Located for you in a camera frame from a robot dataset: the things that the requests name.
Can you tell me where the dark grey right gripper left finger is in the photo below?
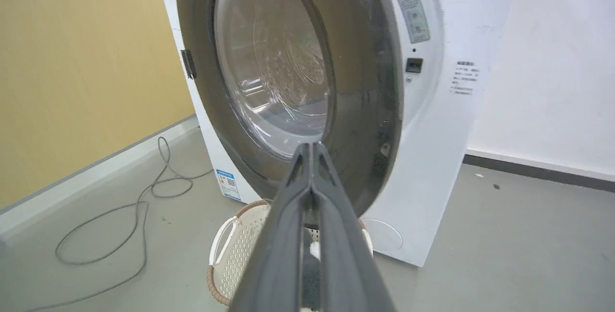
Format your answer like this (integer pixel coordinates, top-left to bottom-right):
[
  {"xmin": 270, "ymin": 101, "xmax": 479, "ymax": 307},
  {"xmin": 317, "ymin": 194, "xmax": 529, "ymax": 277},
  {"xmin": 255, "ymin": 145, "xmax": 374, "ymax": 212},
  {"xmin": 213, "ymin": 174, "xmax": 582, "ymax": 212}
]
[{"xmin": 229, "ymin": 142, "xmax": 313, "ymax": 312}]

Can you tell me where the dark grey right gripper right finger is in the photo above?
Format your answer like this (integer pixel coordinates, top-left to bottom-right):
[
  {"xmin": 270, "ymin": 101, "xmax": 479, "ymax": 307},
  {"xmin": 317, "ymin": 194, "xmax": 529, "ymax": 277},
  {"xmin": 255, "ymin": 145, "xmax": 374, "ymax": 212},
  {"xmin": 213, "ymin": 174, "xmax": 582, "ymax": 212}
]
[{"xmin": 312, "ymin": 142, "xmax": 397, "ymax": 312}]

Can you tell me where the round grey washing machine door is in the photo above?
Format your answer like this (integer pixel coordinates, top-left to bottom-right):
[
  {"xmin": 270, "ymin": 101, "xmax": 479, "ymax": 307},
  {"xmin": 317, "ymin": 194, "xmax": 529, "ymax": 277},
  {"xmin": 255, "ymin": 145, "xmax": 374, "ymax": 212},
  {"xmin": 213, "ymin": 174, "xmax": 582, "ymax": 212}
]
[{"xmin": 174, "ymin": 0, "xmax": 404, "ymax": 218}]

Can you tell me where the white front-load washing machine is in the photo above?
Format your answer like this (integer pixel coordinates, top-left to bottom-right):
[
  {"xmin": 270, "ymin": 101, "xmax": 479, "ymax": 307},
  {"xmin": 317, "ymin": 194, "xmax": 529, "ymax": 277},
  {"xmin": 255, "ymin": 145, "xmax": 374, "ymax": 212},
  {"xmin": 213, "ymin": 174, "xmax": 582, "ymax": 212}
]
[{"xmin": 155, "ymin": 0, "xmax": 522, "ymax": 268}]

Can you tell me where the white perforated laundry basket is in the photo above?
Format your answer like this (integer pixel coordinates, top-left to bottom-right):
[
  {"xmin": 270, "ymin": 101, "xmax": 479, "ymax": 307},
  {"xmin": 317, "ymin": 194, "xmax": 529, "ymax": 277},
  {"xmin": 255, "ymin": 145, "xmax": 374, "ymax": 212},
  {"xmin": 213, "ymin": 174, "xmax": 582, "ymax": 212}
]
[{"xmin": 207, "ymin": 200, "xmax": 374, "ymax": 307}]

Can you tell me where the grey power cable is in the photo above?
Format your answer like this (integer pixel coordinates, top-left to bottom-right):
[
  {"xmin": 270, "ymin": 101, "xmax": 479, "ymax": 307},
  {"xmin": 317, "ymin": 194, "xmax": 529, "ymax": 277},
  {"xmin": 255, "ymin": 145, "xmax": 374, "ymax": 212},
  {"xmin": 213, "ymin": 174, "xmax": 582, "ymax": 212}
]
[{"xmin": 23, "ymin": 137, "xmax": 213, "ymax": 312}]

